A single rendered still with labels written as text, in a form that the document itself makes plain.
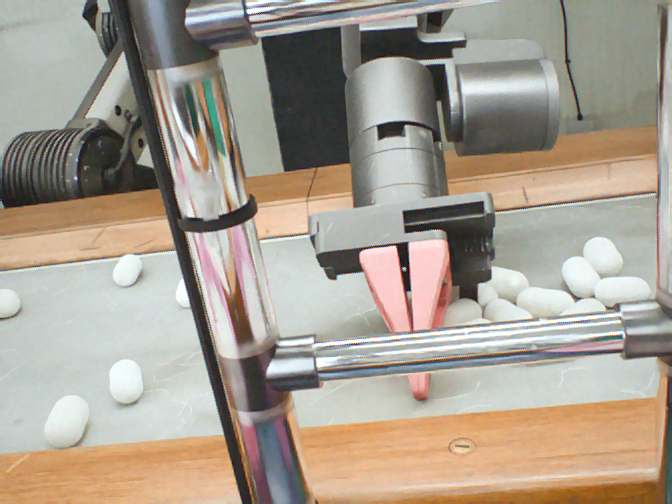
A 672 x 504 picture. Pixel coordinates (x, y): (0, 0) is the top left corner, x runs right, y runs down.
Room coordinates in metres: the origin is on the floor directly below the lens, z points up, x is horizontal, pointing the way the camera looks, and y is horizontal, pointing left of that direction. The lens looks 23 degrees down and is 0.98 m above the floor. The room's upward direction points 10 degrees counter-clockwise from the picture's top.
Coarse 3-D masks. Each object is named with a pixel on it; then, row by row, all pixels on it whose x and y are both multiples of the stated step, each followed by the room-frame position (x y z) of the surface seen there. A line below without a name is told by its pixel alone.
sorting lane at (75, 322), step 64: (512, 256) 0.51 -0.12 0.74; (576, 256) 0.49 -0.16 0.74; (640, 256) 0.47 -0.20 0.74; (0, 320) 0.55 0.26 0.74; (64, 320) 0.53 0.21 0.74; (128, 320) 0.51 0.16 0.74; (192, 320) 0.49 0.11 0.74; (320, 320) 0.46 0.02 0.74; (0, 384) 0.45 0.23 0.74; (64, 384) 0.43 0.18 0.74; (192, 384) 0.41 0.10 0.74; (384, 384) 0.37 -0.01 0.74; (448, 384) 0.36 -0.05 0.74; (512, 384) 0.35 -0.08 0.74; (576, 384) 0.34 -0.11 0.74; (640, 384) 0.33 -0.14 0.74; (0, 448) 0.37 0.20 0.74
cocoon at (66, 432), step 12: (72, 396) 0.38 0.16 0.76; (60, 408) 0.37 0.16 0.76; (72, 408) 0.37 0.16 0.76; (84, 408) 0.38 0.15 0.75; (48, 420) 0.36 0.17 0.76; (60, 420) 0.36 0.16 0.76; (72, 420) 0.36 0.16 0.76; (84, 420) 0.37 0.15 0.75; (48, 432) 0.36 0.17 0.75; (60, 432) 0.36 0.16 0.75; (72, 432) 0.36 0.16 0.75; (60, 444) 0.36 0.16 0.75; (72, 444) 0.36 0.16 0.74
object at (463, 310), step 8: (456, 304) 0.41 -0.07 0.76; (464, 304) 0.41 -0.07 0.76; (472, 304) 0.41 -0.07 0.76; (448, 312) 0.40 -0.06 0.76; (456, 312) 0.40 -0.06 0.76; (464, 312) 0.40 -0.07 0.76; (472, 312) 0.41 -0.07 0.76; (480, 312) 0.41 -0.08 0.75; (448, 320) 0.40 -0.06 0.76; (456, 320) 0.40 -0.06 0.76; (464, 320) 0.40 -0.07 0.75
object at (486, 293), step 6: (456, 288) 0.43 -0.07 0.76; (480, 288) 0.43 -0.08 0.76; (486, 288) 0.43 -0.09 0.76; (492, 288) 0.43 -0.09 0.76; (456, 294) 0.43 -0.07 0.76; (480, 294) 0.43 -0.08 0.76; (486, 294) 0.43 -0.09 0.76; (492, 294) 0.43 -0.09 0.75; (450, 300) 0.43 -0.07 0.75; (456, 300) 0.43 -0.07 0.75; (480, 300) 0.42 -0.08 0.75; (486, 300) 0.42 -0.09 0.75; (492, 300) 0.42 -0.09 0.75; (480, 306) 0.42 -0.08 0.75
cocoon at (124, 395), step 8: (128, 360) 0.42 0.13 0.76; (112, 368) 0.41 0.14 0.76; (120, 368) 0.41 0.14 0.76; (128, 368) 0.41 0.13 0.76; (136, 368) 0.41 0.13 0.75; (112, 376) 0.40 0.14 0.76; (120, 376) 0.40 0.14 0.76; (128, 376) 0.40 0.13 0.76; (136, 376) 0.40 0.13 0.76; (112, 384) 0.40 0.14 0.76; (120, 384) 0.39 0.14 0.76; (128, 384) 0.39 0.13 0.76; (136, 384) 0.39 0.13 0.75; (112, 392) 0.39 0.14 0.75; (120, 392) 0.39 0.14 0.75; (128, 392) 0.39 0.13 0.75; (136, 392) 0.39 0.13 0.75; (120, 400) 0.39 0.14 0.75; (128, 400) 0.39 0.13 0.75
